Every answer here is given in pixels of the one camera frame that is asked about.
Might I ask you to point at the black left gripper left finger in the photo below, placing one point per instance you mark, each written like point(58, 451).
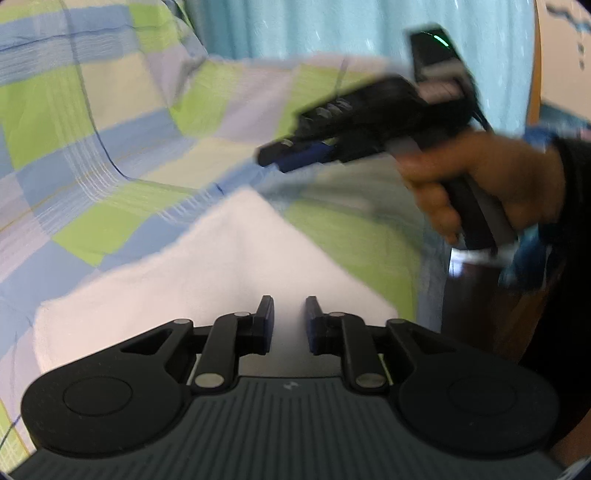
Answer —
point(231, 337)

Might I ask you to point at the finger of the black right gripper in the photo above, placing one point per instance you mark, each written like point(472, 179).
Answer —
point(301, 156)
point(267, 154)

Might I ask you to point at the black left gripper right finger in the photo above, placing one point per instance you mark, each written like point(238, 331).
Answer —
point(346, 336)

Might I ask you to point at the white tank top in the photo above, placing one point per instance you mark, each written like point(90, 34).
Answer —
point(239, 251)

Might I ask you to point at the person's right hand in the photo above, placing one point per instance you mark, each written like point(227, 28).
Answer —
point(529, 182)

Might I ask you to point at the light blue curtain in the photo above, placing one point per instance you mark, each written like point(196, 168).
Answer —
point(495, 38)

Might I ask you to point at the plaid blue green bedsheet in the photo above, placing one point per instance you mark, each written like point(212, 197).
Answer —
point(119, 130)

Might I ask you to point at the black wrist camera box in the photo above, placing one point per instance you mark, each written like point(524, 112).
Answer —
point(435, 57)

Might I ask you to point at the wooden bed frame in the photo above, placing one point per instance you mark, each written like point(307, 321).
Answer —
point(560, 86)

